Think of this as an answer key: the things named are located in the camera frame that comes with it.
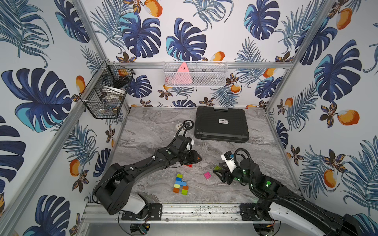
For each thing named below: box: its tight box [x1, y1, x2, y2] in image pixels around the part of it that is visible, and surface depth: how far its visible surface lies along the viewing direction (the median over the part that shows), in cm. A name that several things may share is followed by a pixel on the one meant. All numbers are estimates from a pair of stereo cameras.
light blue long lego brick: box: [174, 179, 187, 187], surface depth 84 cm
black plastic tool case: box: [194, 106, 250, 143], surface depth 105 cm
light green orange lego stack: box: [173, 183, 181, 194], surface depth 83 cm
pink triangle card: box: [171, 61, 193, 85], surface depth 92 cm
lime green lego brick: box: [181, 188, 189, 196], surface depth 81 cm
